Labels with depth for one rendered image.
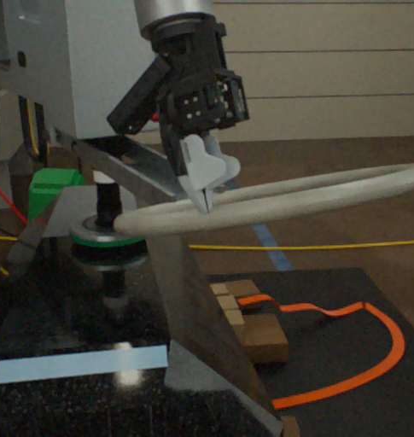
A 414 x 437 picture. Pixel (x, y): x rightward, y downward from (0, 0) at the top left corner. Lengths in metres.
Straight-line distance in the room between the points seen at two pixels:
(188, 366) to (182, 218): 0.47
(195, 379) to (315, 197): 0.55
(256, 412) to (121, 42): 0.86
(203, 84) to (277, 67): 5.84
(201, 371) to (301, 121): 5.66
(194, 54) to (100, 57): 0.68
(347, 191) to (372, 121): 6.27
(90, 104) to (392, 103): 5.89
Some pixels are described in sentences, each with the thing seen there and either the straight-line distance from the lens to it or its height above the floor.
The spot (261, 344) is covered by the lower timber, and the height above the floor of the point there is 0.11.
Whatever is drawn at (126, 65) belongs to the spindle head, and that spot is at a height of 1.27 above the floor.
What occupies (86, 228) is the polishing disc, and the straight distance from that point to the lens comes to 1.48.
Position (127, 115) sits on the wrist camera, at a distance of 0.68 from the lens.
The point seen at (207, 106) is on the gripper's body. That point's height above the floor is 1.28.
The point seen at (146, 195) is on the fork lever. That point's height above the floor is 1.03.
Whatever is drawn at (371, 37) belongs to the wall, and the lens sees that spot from 6.78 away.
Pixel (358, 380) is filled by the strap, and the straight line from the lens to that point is 2.35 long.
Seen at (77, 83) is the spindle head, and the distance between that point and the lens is 1.30.
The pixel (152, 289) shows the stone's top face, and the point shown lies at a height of 0.80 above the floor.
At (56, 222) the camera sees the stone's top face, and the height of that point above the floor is 0.80.
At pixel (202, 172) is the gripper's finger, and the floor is 1.21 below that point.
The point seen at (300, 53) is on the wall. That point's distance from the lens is 6.50.
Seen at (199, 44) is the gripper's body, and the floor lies 1.35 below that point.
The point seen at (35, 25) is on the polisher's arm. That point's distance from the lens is 1.54.
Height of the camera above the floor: 1.38
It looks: 20 degrees down
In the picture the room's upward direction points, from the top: straight up
